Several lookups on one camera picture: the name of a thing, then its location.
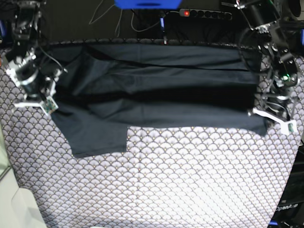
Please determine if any dark navy T-shirt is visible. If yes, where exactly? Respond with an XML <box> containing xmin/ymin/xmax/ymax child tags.
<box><xmin>51</xmin><ymin>44</ymin><xmax>267</xmax><ymax>158</ymax></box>

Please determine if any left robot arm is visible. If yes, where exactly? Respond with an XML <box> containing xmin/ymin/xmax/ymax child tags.
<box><xmin>235</xmin><ymin>0</ymin><xmax>301</xmax><ymax>122</ymax></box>

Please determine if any grey cable loop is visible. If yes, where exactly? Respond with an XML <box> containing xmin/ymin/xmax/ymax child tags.
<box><xmin>130</xmin><ymin>9</ymin><xmax>162</xmax><ymax>33</ymax></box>

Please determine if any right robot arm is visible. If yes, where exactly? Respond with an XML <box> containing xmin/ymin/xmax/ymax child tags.
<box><xmin>5</xmin><ymin>0</ymin><xmax>65</xmax><ymax>102</ymax></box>

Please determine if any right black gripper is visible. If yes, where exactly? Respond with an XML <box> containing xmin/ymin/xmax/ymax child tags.
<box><xmin>38</xmin><ymin>68</ymin><xmax>67</xmax><ymax>102</ymax></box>

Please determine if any black OpenArm base box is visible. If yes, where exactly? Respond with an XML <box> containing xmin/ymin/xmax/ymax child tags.
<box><xmin>268</xmin><ymin>145</ymin><xmax>304</xmax><ymax>228</ymax></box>

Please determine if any blue clamp far right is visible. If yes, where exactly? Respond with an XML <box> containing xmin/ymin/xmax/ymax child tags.
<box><xmin>298</xmin><ymin>29</ymin><xmax>304</xmax><ymax>53</ymax></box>

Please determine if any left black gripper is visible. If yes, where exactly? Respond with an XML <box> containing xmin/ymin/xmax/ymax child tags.
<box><xmin>259</xmin><ymin>92</ymin><xmax>291</xmax><ymax>121</ymax></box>

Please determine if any white cabinet corner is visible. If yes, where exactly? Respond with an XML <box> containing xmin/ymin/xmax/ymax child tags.
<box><xmin>0</xmin><ymin>133</ymin><xmax>46</xmax><ymax>228</ymax></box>

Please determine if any blue box at top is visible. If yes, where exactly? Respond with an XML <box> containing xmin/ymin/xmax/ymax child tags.
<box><xmin>114</xmin><ymin>0</ymin><xmax>182</xmax><ymax>10</ymax></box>

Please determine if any black power strip red switch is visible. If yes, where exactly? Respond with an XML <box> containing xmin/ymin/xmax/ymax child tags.
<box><xmin>178</xmin><ymin>9</ymin><xmax>233</xmax><ymax>21</ymax></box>

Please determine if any blue clamp handle centre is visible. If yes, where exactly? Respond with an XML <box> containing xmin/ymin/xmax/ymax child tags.
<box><xmin>160</xmin><ymin>17</ymin><xmax>165</xmax><ymax>34</ymax></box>

